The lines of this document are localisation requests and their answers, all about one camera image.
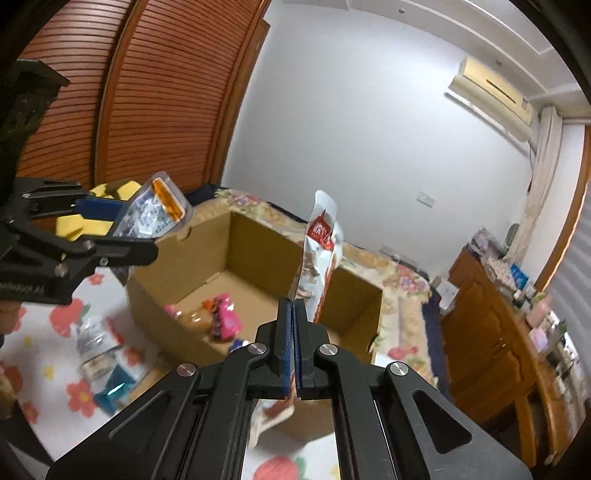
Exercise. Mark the clutter of items on cabinet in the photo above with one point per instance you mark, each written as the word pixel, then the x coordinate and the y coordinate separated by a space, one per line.
pixel 521 281

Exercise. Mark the pink snack packet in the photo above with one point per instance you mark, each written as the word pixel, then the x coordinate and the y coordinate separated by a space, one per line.
pixel 226 316

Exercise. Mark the cardboard box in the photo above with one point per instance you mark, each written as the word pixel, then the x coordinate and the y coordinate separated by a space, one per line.
pixel 203 277

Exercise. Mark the blue foil snack packet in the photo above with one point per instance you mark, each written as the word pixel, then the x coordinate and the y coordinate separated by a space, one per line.
pixel 115 390

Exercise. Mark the wooden louvred wardrobe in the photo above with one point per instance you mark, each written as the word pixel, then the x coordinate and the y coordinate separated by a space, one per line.
pixel 152 83

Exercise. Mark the cream air conditioner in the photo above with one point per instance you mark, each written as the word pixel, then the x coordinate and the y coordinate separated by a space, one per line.
pixel 494 99

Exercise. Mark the white and red snack packet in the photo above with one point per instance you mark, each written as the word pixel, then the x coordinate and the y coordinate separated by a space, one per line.
pixel 318 258

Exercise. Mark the small pink snack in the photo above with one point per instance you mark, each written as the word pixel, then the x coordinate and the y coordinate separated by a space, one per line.
pixel 173 311

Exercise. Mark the clear grey snack packet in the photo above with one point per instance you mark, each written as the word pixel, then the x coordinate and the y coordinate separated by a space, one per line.
pixel 98 348

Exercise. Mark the yellow pillow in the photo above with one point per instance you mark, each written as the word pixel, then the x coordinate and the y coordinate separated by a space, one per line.
pixel 117 188

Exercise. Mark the white wall socket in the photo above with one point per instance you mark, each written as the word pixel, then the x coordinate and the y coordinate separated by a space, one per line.
pixel 426 198

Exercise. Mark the clear orange-edged snack packet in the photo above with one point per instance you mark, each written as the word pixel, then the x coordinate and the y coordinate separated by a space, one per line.
pixel 150 212

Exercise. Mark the wooden cabinet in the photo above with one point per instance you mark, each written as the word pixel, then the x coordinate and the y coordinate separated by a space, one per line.
pixel 485 332

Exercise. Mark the brown snack packet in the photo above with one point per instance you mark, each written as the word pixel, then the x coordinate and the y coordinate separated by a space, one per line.
pixel 198 319

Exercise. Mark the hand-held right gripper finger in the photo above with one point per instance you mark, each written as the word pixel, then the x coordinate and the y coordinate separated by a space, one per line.
pixel 289 350
pixel 300 350

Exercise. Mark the white box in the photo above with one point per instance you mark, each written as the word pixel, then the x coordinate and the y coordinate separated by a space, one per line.
pixel 445 293

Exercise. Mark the cream curtain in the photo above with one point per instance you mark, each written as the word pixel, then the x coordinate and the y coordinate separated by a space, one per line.
pixel 542 184

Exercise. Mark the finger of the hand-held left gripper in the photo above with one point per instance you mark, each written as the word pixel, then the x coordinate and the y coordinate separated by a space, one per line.
pixel 99 210
pixel 124 253

